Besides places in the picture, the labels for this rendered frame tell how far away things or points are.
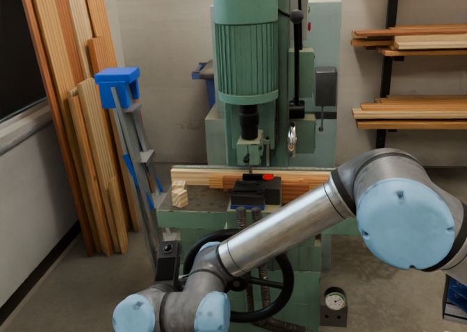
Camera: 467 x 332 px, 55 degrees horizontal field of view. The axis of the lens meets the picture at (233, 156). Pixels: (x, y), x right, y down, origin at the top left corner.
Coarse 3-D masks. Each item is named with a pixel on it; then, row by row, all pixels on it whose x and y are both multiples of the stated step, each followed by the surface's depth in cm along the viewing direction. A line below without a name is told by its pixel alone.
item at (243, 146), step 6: (258, 132) 141; (240, 138) 137; (258, 138) 136; (240, 144) 132; (246, 144) 132; (252, 144) 132; (258, 144) 132; (240, 150) 133; (246, 150) 133; (252, 150) 133; (258, 150) 132; (240, 156) 134; (252, 156) 133; (258, 156) 133; (240, 162) 135; (252, 162) 134; (258, 162) 134
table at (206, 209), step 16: (192, 192) 142; (208, 192) 141; (224, 192) 141; (160, 208) 133; (176, 208) 132; (192, 208) 132; (208, 208) 131; (224, 208) 131; (160, 224) 134; (176, 224) 133; (192, 224) 132; (208, 224) 131; (224, 224) 130; (336, 224) 125; (352, 224) 124
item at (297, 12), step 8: (296, 16) 112; (296, 24) 115; (296, 32) 117; (296, 40) 119; (296, 48) 122; (296, 56) 124; (296, 64) 127; (296, 72) 130; (296, 80) 132; (296, 88) 136; (296, 96) 139; (296, 104) 142; (304, 104) 143; (296, 112) 143
